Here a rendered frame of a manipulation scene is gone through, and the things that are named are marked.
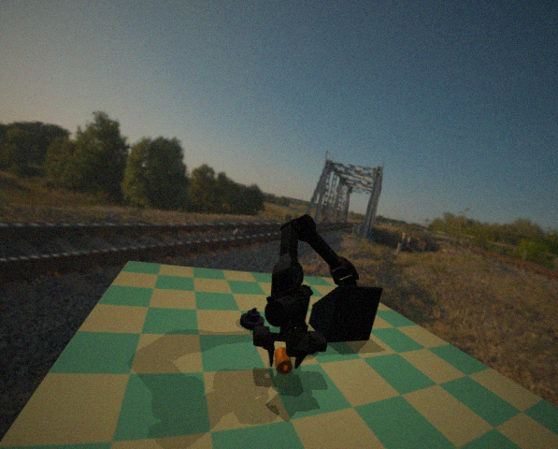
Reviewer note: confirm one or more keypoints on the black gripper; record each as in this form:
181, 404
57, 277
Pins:
264, 338

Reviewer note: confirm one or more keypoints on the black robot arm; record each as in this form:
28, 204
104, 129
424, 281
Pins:
288, 298

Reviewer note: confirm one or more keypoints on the orange knob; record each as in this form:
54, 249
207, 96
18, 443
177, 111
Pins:
283, 361

